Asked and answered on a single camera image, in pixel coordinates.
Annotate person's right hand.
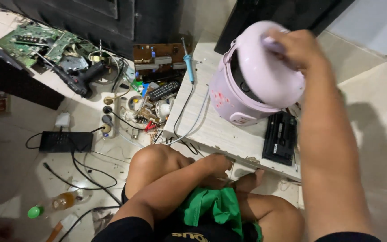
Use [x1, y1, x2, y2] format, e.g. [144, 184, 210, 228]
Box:
[262, 28, 326, 74]

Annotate person's left hand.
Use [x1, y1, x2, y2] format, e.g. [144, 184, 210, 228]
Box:
[200, 153, 234, 190]

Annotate pink rice cooker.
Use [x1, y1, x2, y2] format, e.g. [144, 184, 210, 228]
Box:
[209, 20, 306, 127]

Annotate black flat screen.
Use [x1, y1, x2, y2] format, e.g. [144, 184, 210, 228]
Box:
[214, 0, 356, 55]

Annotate green cloth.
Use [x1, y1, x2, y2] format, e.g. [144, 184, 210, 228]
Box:
[179, 187, 263, 242]

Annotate black car stereo unit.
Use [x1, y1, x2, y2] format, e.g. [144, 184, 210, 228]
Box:
[262, 111, 298, 166]

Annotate heap of electronic parts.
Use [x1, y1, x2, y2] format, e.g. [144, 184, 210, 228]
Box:
[120, 77, 181, 136]

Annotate blue soldering iron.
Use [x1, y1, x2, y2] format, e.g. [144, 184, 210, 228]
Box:
[181, 37, 195, 84]

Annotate black remote control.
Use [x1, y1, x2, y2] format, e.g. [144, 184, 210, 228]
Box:
[148, 81, 181, 102]

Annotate person's black shorts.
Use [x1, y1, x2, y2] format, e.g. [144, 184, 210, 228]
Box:
[91, 183, 263, 242]

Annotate white power strip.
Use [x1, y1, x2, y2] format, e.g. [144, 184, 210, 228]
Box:
[99, 92, 120, 139]

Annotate brown circuit board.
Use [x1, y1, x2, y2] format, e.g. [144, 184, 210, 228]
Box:
[133, 43, 189, 76]

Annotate black set-top box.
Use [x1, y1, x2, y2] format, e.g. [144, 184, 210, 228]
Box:
[39, 131, 94, 154]

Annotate clear bottle with green cap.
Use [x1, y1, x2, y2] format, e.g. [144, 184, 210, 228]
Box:
[28, 189, 93, 219]

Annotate white power adapter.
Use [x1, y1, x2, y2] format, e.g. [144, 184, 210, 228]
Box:
[55, 112, 71, 128]

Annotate black power drill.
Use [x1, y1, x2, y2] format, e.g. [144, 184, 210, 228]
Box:
[32, 50, 109, 99]

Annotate silver metal module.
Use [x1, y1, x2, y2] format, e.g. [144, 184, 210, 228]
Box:
[59, 55, 89, 73]

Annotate small green circuit board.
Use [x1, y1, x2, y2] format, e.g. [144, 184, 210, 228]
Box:
[45, 31, 101, 63]

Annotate small brown box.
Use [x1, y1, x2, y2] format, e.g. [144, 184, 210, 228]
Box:
[0, 90, 11, 114]

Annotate large green circuit board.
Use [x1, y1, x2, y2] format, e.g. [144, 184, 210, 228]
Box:
[0, 25, 63, 68]

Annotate grey cable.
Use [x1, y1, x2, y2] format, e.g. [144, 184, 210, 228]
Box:
[165, 87, 211, 146]

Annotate black soldering iron cable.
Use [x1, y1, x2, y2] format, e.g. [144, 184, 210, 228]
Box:
[173, 83, 199, 156]

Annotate long black floor cable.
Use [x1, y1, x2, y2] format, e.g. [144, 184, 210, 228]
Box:
[42, 148, 124, 206]

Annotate orange handled tool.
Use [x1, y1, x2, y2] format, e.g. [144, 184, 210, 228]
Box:
[45, 214, 81, 242]

